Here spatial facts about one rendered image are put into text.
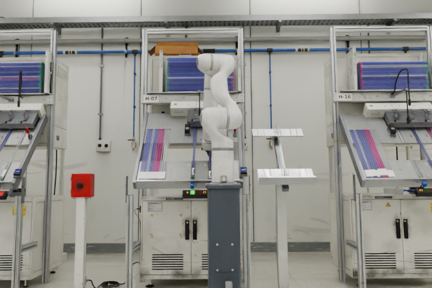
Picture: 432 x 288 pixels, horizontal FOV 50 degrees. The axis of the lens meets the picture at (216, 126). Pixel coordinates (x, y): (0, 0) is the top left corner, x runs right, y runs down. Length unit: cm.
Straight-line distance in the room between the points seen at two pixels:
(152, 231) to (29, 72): 152
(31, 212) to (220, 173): 157
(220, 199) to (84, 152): 290
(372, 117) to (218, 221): 166
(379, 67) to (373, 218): 111
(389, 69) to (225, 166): 172
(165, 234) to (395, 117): 184
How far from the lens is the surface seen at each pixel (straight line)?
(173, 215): 329
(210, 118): 247
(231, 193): 244
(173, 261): 332
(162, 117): 346
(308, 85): 511
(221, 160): 246
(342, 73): 381
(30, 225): 354
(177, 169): 305
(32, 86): 376
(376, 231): 345
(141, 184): 300
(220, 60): 272
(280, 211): 304
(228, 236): 245
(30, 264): 357
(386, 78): 370
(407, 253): 353
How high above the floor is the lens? 71
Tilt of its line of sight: 7 degrees up
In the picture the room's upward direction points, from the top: straight up
